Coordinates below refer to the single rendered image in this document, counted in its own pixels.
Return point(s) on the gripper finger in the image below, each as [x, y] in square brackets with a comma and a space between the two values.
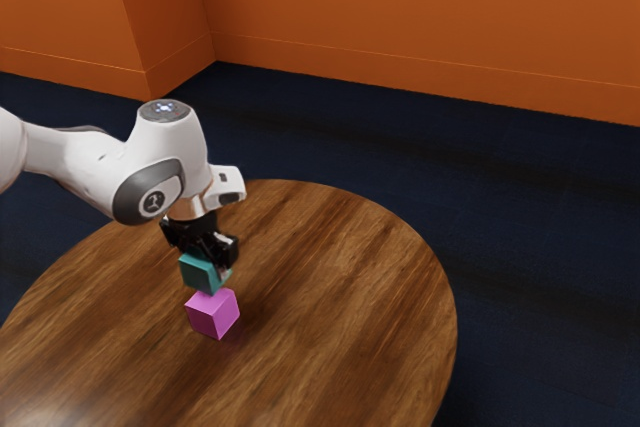
[222, 258]

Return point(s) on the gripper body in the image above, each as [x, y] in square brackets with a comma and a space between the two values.
[187, 233]

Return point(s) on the teal block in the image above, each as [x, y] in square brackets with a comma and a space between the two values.
[200, 273]

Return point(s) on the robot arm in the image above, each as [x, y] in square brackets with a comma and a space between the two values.
[100, 167]

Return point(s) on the pink block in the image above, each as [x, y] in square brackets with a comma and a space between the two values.
[212, 314]

